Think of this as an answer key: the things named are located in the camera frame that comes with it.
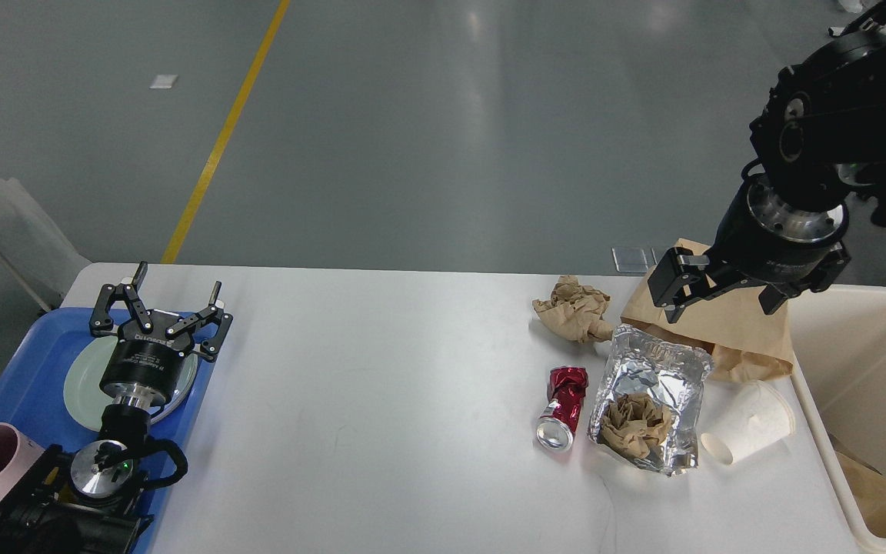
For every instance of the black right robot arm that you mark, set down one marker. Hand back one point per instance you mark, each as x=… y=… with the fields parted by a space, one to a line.
x=820 y=137

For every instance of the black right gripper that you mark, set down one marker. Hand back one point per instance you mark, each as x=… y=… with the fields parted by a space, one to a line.
x=762 y=239

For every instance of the crushed red soda can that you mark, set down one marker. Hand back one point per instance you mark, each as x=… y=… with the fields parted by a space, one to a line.
x=557 y=424

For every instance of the person in white trousers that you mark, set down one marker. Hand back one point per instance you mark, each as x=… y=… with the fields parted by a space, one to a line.
x=33 y=242

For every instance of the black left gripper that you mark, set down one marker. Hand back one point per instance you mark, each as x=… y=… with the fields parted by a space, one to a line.
x=149 y=368

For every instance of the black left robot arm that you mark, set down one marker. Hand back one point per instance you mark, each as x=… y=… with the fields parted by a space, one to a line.
x=100 y=491

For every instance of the beige plastic bin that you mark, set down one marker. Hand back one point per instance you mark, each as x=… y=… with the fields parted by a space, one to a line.
x=839 y=340

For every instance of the small white paper cup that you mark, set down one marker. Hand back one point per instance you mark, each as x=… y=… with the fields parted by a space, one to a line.
x=757 y=417

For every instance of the silver foil bag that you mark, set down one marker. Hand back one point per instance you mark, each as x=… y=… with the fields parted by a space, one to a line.
x=672 y=374

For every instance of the green plate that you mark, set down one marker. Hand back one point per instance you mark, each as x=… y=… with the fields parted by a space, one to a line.
x=84 y=400

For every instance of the crumpled brown paper ball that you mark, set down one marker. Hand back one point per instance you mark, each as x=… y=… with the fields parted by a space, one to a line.
x=575 y=312

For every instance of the crumpled paper on foil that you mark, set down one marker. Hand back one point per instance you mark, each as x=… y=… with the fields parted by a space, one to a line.
x=636 y=426

